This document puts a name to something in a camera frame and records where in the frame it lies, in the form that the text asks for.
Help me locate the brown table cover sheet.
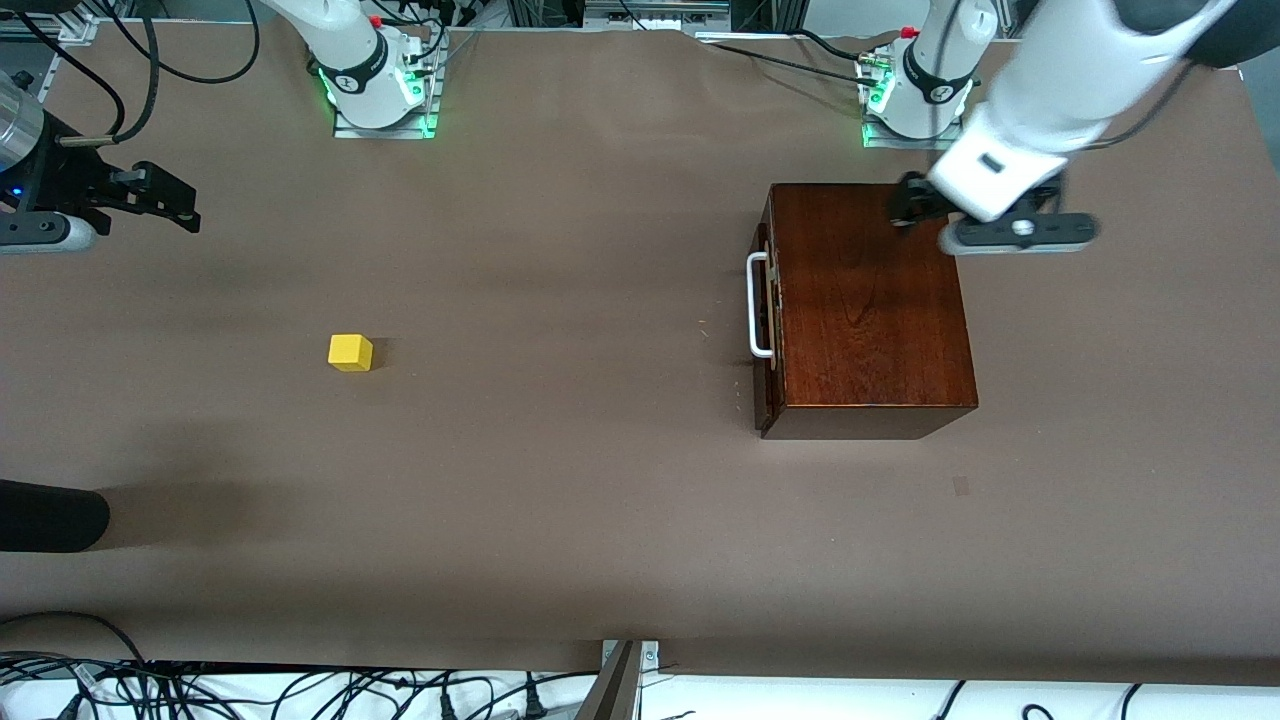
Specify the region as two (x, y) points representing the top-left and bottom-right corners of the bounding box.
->
(0, 20), (1280, 686)

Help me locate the dark wooden drawer cabinet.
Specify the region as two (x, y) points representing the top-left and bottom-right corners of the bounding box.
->
(765, 182), (979, 441)

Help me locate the black ribbed cylinder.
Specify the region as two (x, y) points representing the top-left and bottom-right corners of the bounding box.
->
(0, 480), (111, 553)

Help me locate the white metal drawer handle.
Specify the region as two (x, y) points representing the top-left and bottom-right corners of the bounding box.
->
(747, 252), (776, 359)

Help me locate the aluminium profile post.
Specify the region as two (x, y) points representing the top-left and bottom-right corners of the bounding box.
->
(575, 640), (661, 720)

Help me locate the aluminium frame rail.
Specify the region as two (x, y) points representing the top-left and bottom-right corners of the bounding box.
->
(585, 0), (731, 19)

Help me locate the thick black cable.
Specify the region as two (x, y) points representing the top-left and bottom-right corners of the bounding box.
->
(100, 0), (163, 146)

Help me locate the white board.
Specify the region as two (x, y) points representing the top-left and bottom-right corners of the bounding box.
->
(0, 660), (1280, 720)

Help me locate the aluminium arm base plate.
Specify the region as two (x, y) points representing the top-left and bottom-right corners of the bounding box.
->
(333, 45), (441, 139)
(860, 55), (976, 149)

